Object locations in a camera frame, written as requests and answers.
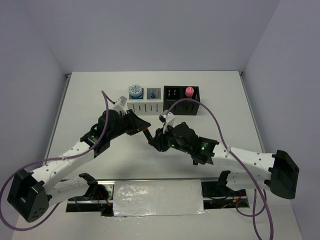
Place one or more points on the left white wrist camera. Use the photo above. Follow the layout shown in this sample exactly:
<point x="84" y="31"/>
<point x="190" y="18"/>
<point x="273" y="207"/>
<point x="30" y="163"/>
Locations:
<point x="119" y="105"/>

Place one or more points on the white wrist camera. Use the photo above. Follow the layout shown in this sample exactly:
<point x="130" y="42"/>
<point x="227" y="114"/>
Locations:
<point x="167" y="118"/>
<point x="119" y="105"/>

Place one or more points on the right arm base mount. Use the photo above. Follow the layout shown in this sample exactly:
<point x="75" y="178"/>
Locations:
<point x="222" y="198"/>

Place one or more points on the silver foil covered plate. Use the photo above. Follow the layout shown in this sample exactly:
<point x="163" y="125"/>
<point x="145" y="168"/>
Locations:
<point x="158" y="198"/>

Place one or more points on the pink glue stick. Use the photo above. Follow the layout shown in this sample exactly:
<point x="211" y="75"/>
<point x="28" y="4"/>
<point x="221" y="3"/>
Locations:
<point x="189" y="92"/>

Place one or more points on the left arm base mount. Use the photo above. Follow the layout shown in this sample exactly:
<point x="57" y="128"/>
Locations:
<point x="102" y="202"/>

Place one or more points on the white slotted container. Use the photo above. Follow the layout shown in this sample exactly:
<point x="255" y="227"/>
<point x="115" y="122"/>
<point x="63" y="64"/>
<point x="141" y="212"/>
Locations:
<point x="147" y="106"/>

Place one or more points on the clear blue-capped glue pen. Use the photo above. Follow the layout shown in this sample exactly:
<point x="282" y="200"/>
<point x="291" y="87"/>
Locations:
<point x="152" y="95"/>

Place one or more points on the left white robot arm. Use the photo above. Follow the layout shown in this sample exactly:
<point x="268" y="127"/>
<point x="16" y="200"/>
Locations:
<point x="33" y="192"/>

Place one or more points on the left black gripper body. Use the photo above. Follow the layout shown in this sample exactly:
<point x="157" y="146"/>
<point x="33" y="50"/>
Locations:
<point x="122" y="127"/>

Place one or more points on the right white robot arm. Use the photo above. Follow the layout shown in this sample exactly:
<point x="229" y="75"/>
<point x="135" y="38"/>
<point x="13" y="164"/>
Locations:
<point x="243" y="169"/>

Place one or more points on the black slotted container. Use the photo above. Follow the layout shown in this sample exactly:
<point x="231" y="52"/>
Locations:
<point x="173" y="94"/>

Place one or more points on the blue patterned tape roll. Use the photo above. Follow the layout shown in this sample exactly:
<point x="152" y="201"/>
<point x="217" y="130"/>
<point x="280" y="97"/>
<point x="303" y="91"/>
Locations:
<point x="136" y="91"/>

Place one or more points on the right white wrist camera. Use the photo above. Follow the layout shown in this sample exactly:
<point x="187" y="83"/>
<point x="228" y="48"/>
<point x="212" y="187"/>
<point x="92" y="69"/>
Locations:
<point x="167" y="118"/>

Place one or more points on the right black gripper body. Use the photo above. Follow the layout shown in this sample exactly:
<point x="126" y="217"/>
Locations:
<point x="165" y="141"/>

